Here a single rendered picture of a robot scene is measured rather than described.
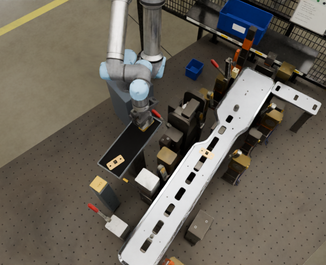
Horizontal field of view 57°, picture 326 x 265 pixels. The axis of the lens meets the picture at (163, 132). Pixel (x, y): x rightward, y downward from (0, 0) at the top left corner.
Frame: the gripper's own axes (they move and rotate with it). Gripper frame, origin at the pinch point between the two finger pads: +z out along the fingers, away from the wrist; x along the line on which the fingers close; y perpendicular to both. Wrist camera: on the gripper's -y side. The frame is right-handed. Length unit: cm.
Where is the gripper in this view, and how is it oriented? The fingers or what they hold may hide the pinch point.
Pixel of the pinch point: (146, 122)
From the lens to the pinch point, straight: 153.4
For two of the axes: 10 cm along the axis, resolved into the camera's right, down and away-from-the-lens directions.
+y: -6.5, 6.9, -3.3
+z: 0.0, 4.3, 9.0
